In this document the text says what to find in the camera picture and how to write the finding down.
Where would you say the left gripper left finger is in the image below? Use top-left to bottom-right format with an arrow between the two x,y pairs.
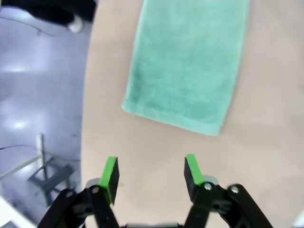
38,156 -> 119,228

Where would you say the green terry towel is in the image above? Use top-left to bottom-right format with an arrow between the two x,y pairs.
121,0 -> 251,137

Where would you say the white rounded-corner table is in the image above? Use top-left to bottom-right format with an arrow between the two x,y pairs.
0,133 -> 46,228

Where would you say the grey plastic stool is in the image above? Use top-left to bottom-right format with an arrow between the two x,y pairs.
26,156 -> 74,207

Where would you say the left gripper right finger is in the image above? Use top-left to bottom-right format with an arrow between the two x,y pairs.
184,153 -> 274,228

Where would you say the person in beige shirt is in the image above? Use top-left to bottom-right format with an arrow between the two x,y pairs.
22,0 -> 98,33

